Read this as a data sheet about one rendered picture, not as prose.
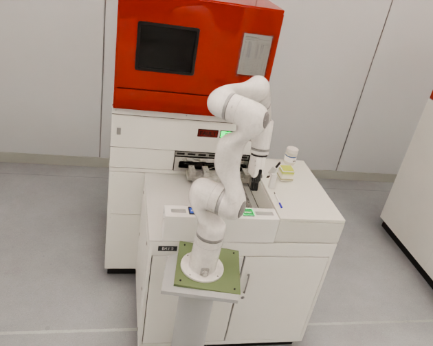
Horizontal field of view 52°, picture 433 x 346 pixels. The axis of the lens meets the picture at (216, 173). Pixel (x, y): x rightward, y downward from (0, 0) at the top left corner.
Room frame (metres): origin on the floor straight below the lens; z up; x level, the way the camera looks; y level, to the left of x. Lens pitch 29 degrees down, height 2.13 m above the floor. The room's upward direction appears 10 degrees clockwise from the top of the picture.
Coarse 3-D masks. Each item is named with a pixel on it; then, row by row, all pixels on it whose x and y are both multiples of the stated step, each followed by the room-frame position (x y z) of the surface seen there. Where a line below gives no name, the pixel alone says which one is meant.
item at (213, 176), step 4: (188, 172) 2.22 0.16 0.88; (200, 172) 2.25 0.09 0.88; (212, 172) 2.28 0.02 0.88; (240, 172) 2.34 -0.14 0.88; (188, 176) 2.18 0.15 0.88; (192, 176) 2.19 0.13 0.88; (196, 176) 2.19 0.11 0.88; (200, 176) 2.20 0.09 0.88; (212, 176) 2.23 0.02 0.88; (216, 176) 2.24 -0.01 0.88; (188, 180) 2.18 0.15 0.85; (192, 180) 2.19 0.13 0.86; (216, 180) 2.22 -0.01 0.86; (220, 180) 2.23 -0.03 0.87; (244, 180) 2.27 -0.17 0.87; (248, 180) 2.27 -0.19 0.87
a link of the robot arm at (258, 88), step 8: (248, 80) 1.57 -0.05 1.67; (256, 80) 1.57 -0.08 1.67; (264, 80) 1.60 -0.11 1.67; (224, 88) 1.51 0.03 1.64; (232, 88) 1.53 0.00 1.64; (240, 88) 1.54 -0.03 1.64; (248, 88) 1.54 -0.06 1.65; (256, 88) 1.55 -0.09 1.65; (264, 88) 1.57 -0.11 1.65; (216, 96) 1.47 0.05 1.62; (224, 96) 1.47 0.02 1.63; (248, 96) 1.55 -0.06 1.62; (256, 96) 1.56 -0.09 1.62; (264, 96) 1.58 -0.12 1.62; (208, 104) 1.48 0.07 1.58; (216, 104) 1.46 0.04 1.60; (224, 104) 1.45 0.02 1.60; (264, 104) 1.62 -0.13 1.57; (216, 112) 1.46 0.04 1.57; (224, 112) 1.44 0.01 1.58
